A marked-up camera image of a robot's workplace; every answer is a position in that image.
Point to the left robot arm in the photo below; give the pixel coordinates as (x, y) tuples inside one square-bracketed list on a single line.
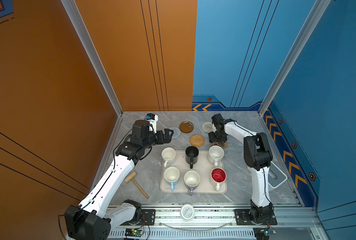
[(91, 219)]

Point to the glossy brown round coaster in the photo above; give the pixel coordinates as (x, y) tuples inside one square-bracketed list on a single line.
[(186, 127)]

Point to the wooden mallet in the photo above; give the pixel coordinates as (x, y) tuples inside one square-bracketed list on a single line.
[(131, 178)]

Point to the beige serving tray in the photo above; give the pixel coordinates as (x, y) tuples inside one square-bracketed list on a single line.
[(203, 178)]

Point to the white multicolour woven coaster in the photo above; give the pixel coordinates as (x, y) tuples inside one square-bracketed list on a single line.
[(208, 127)]

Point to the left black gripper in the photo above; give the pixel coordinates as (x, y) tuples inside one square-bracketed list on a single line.
[(167, 138)]

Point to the white mug back left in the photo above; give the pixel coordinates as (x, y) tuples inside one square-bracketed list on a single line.
[(169, 156)]

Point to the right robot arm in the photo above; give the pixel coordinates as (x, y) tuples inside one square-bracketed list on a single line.
[(257, 155)]

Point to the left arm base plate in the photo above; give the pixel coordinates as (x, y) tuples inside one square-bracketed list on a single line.
[(149, 215)]

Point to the right circuit board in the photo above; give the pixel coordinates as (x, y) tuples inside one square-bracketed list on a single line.
[(264, 233)]

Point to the black mug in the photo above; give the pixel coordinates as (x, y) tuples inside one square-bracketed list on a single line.
[(191, 156)]

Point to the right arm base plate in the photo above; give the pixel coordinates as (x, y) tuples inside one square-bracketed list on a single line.
[(243, 217)]

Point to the grey woven coaster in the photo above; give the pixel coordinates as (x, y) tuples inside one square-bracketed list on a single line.
[(176, 133)]

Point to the white mug purple handle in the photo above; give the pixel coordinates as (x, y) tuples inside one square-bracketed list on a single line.
[(192, 180)]

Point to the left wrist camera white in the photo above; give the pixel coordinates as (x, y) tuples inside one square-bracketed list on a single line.
[(152, 119)]

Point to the red inside mug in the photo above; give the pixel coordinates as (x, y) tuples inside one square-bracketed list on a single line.
[(218, 179)]

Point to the rattan woven coaster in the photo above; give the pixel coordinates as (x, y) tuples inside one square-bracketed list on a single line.
[(197, 140)]

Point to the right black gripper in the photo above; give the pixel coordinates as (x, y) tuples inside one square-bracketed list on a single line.
[(212, 139)]

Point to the white mug blue handle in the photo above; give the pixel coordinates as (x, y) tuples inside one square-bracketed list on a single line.
[(172, 176)]

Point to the circuit board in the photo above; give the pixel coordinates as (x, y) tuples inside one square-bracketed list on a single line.
[(134, 234), (264, 233)]

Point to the left circuit board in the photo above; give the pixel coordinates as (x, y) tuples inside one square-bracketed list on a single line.
[(134, 234)]

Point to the white speckled mug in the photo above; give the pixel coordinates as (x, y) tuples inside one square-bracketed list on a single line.
[(215, 155)]

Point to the white round lid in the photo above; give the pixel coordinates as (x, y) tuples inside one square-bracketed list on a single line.
[(187, 212)]

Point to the paw shaped wooden coaster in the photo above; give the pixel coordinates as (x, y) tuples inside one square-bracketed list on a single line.
[(222, 145)]

